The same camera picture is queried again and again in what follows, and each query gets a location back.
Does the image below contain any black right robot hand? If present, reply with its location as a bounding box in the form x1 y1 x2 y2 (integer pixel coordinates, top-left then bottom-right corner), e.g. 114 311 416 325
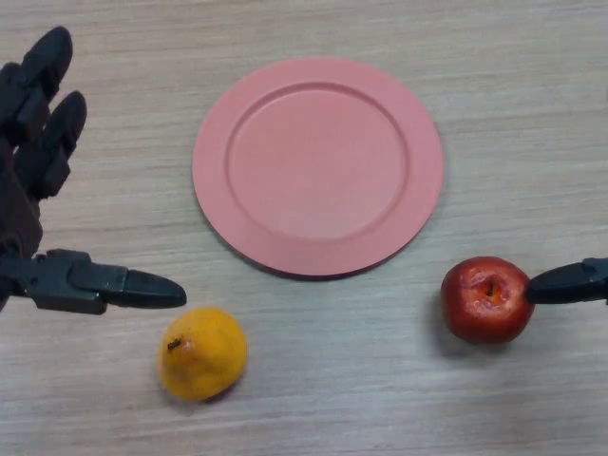
526 257 608 306

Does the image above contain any pink round plate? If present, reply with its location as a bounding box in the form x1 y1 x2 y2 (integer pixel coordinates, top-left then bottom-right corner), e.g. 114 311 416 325
191 57 446 280

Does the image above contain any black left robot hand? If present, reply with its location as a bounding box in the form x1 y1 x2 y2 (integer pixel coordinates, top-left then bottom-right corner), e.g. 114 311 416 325
0 26 188 315

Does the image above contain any yellow pear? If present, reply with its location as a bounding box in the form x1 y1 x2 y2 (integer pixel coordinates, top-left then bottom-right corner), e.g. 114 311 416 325
157 307 249 403

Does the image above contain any red apple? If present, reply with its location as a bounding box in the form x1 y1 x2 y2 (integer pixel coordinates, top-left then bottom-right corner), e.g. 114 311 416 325
440 256 537 346

